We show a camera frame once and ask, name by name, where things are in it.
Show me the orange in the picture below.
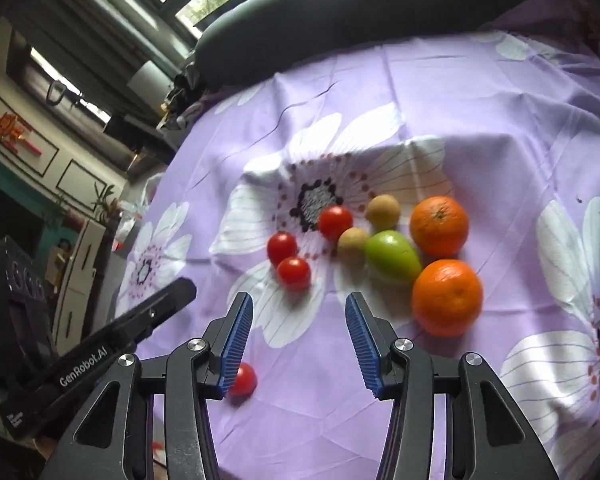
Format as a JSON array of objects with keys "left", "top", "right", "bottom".
[
  {"left": 412, "top": 259, "right": 484, "bottom": 338},
  {"left": 409, "top": 195, "right": 470, "bottom": 259}
]

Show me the white cylinder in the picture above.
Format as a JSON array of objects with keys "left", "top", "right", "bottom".
[{"left": 129, "top": 60, "right": 173, "bottom": 103}]

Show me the purple floral cloth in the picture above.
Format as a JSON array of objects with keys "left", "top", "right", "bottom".
[{"left": 111, "top": 0, "right": 600, "bottom": 480}]

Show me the dark green sofa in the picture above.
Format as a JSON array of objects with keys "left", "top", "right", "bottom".
[{"left": 192, "top": 0, "right": 600, "bottom": 93}]

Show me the tan longan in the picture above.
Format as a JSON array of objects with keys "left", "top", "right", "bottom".
[
  {"left": 365, "top": 194, "right": 401, "bottom": 231},
  {"left": 337, "top": 227, "right": 371, "bottom": 267}
]

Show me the white cabinet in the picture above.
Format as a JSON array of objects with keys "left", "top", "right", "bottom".
[{"left": 50, "top": 217, "right": 108, "bottom": 356}]

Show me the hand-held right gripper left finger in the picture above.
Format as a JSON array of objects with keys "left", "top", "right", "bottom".
[{"left": 39, "top": 291, "right": 255, "bottom": 480}]

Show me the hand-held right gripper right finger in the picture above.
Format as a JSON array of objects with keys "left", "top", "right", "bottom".
[{"left": 345, "top": 291, "right": 561, "bottom": 480}]

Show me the potted plant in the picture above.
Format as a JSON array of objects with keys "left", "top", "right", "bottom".
[{"left": 92, "top": 182, "right": 123, "bottom": 223}]

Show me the red wall ornament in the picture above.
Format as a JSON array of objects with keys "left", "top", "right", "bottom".
[{"left": 0, "top": 110, "right": 43, "bottom": 156}]

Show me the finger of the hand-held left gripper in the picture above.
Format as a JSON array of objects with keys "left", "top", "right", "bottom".
[{"left": 111, "top": 277, "right": 198, "bottom": 344}]

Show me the red cherry tomato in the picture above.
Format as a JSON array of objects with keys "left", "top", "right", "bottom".
[
  {"left": 318, "top": 205, "right": 354, "bottom": 241},
  {"left": 228, "top": 363, "right": 258, "bottom": 401},
  {"left": 277, "top": 256, "right": 312, "bottom": 292},
  {"left": 267, "top": 231, "right": 299, "bottom": 265}
]

